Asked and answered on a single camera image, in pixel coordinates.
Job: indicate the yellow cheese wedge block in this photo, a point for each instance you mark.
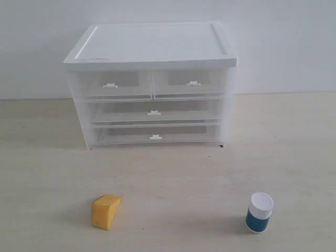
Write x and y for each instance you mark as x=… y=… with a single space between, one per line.
x=104 y=210

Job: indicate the blue white pill bottle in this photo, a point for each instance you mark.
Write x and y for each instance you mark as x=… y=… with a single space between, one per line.
x=259 y=212

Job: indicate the middle wide clear drawer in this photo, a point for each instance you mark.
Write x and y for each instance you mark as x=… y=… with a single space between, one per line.
x=155 y=110

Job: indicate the wide clear drawer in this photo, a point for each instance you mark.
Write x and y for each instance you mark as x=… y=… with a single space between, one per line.
x=155 y=110
x=161 y=133

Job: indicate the bottom wide clear drawer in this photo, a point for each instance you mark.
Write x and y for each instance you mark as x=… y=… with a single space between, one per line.
x=161 y=133

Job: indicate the white plastic drawer cabinet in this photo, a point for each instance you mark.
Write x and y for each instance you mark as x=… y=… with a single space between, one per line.
x=149 y=47

